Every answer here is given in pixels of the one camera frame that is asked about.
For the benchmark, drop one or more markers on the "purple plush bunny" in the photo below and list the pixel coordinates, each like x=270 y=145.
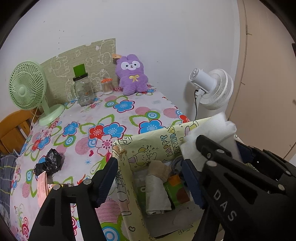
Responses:
x=130 y=72

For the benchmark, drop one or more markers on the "cotton swab container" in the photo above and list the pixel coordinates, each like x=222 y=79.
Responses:
x=107 y=86

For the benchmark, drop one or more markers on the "black plastic bag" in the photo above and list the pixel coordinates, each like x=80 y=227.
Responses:
x=52 y=163

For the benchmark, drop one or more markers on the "white standing fan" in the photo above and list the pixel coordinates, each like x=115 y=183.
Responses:
x=213 y=89

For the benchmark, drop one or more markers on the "yellow cartoon snack packet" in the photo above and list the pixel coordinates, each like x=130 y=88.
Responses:
x=55 y=186

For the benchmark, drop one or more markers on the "green tissue pack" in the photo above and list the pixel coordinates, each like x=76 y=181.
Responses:
x=174 y=187

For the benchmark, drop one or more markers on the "grey plaid pillow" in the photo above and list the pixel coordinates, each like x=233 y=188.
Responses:
x=8 y=164

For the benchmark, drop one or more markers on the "floral tablecloth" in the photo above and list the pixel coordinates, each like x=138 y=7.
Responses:
x=83 y=136

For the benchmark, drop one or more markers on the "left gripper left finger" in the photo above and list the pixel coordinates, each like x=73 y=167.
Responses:
x=54 y=220

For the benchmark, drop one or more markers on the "pink packet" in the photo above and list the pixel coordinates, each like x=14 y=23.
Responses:
x=42 y=188

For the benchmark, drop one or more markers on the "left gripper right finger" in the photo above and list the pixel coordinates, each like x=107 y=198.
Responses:
x=191 y=176

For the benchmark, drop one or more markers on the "white beige cloth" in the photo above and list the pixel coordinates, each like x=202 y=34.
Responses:
x=156 y=197

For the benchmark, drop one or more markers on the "grey sock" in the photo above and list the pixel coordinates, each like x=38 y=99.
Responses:
x=176 y=167

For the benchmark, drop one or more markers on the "beige door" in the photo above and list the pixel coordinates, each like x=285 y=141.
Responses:
x=263 y=103

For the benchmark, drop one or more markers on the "glass mason jar mug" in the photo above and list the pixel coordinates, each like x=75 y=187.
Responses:
x=81 y=88

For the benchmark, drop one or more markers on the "white cloth pad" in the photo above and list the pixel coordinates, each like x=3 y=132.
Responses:
x=217 y=129

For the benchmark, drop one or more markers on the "yellow cartoon storage box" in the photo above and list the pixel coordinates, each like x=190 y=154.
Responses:
x=134 y=154

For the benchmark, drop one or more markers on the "green desk fan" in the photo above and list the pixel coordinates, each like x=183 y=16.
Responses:
x=27 y=89

